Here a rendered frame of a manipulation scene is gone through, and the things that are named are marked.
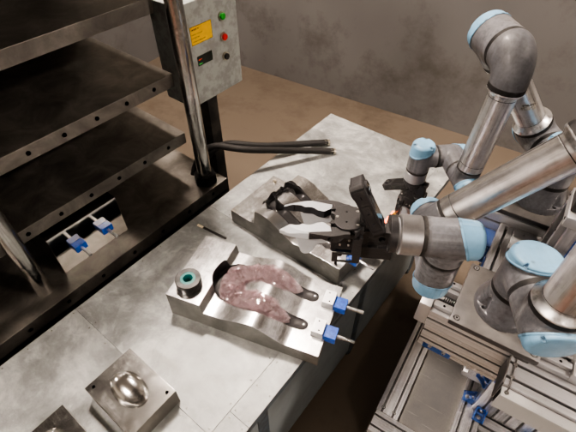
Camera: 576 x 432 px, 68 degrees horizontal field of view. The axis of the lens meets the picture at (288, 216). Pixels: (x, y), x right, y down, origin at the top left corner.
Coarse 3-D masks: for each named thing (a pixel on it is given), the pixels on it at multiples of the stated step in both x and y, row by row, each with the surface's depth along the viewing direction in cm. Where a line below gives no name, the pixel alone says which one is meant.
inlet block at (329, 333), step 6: (318, 318) 129; (318, 324) 127; (324, 324) 127; (312, 330) 126; (318, 330) 126; (324, 330) 127; (330, 330) 127; (336, 330) 127; (318, 336) 126; (324, 336) 126; (330, 336) 126; (336, 336) 126; (342, 336) 127; (330, 342) 127; (354, 342) 126
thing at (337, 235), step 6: (336, 228) 75; (312, 234) 74; (318, 234) 74; (324, 234) 74; (330, 234) 74; (336, 234) 74; (342, 234) 74; (348, 234) 74; (330, 240) 74; (336, 240) 74
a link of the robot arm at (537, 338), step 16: (560, 272) 80; (528, 288) 93; (544, 288) 86; (560, 288) 81; (512, 304) 96; (528, 304) 88; (544, 304) 85; (560, 304) 82; (528, 320) 89; (544, 320) 85; (560, 320) 83; (528, 336) 88; (544, 336) 85; (560, 336) 84; (544, 352) 89; (560, 352) 88
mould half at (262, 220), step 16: (256, 192) 171; (288, 192) 160; (320, 192) 164; (240, 208) 165; (256, 208) 165; (272, 208) 154; (240, 224) 166; (256, 224) 158; (272, 224) 151; (288, 224) 153; (272, 240) 158; (288, 240) 150; (304, 256) 150; (320, 256) 144; (320, 272) 149; (336, 272) 142
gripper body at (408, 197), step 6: (408, 186) 148; (414, 186) 146; (420, 186) 146; (426, 186) 147; (402, 192) 153; (408, 192) 152; (414, 192) 150; (420, 192) 148; (426, 192) 153; (402, 198) 153; (408, 198) 151; (414, 198) 151; (420, 198) 149; (402, 204) 154; (408, 204) 154
